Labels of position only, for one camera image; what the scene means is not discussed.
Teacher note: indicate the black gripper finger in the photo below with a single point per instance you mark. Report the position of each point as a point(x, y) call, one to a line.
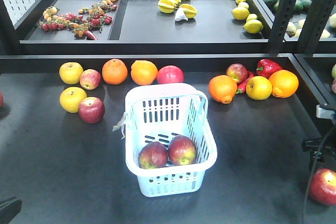
point(9, 209)

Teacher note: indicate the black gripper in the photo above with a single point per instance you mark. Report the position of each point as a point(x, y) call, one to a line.
point(322, 149)

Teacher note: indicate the red green apple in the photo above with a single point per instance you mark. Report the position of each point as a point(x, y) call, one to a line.
point(153, 155)
point(322, 187)
point(182, 150)

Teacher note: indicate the light blue plastic basket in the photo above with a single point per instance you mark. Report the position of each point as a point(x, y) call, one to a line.
point(157, 113)

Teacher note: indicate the orange beside pepper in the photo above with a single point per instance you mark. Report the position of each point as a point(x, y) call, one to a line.
point(284, 83)

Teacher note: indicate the yellow round fruit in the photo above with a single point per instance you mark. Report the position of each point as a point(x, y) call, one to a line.
point(259, 88)

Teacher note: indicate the red bell pepper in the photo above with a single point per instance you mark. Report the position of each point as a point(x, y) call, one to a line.
point(267, 67)

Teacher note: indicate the red chili pepper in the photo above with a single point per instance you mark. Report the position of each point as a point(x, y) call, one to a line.
point(241, 88)

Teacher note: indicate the red apple at corner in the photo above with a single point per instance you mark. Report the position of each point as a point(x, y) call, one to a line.
point(1, 99)

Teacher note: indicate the pink red apple near pepper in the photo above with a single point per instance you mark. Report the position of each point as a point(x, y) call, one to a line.
point(238, 72)

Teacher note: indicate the black wooden display stand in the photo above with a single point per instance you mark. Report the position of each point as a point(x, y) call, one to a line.
point(67, 171)

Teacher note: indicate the orange with navel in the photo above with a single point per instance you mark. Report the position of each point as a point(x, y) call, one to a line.
point(222, 88)

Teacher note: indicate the yellow apple front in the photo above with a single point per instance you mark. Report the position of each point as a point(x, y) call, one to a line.
point(71, 97)

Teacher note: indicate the yellow apple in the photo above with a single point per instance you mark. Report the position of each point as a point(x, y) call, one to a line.
point(71, 97)
point(70, 72)

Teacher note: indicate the dark red apple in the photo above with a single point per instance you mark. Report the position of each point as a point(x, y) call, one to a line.
point(91, 110)

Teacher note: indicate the yellow apple back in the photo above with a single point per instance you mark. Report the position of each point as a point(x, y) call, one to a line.
point(70, 72)

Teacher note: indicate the small pink red apple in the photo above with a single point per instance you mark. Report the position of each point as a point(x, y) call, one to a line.
point(90, 79)

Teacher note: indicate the large red apple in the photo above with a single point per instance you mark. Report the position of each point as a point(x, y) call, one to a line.
point(170, 74)

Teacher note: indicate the orange left of pair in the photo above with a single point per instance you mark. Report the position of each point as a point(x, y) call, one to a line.
point(114, 72)

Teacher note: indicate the orange of pair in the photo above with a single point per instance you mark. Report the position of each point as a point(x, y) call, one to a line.
point(143, 72)
point(114, 72)

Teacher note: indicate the orange right of pair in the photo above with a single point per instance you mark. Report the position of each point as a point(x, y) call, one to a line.
point(143, 72)

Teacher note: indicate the white garlic bulb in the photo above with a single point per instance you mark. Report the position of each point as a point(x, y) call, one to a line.
point(180, 15)

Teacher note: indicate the cherry tomato vine cluster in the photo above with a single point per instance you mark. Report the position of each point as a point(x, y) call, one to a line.
point(83, 23)

